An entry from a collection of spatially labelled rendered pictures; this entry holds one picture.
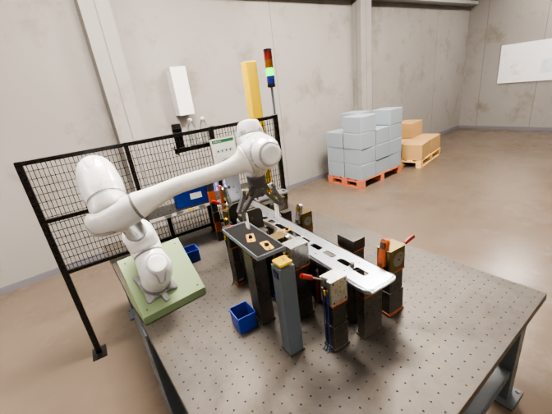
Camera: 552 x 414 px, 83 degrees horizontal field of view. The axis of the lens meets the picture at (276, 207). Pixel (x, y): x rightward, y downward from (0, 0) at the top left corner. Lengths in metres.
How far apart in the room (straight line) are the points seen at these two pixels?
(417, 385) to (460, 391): 0.14
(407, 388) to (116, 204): 1.24
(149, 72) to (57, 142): 1.33
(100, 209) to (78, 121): 3.13
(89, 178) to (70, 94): 3.06
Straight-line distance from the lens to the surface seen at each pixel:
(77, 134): 4.29
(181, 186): 1.13
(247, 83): 2.79
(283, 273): 1.23
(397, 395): 1.40
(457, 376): 1.51
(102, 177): 1.26
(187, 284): 1.94
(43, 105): 4.27
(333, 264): 1.49
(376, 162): 5.62
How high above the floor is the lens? 1.80
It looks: 21 degrees down
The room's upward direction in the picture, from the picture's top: 7 degrees counter-clockwise
